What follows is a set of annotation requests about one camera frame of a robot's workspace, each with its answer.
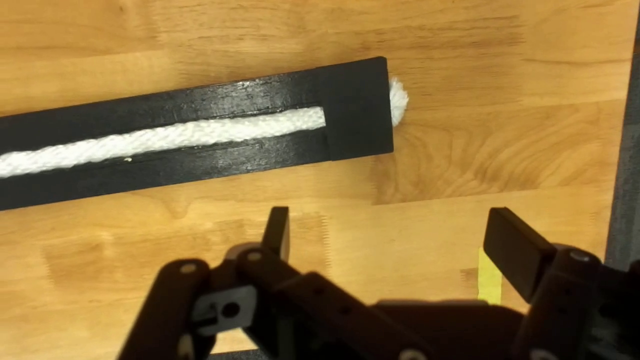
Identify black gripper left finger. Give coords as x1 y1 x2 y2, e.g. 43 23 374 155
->
119 203 428 360

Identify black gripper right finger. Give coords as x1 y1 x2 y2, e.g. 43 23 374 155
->
482 205 606 360

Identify white rope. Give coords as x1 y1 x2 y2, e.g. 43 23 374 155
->
0 75 413 180

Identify yellow tape piece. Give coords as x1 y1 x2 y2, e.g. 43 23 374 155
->
477 243 506 306

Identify long black grooved rail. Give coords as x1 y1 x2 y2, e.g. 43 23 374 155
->
0 53 397 211

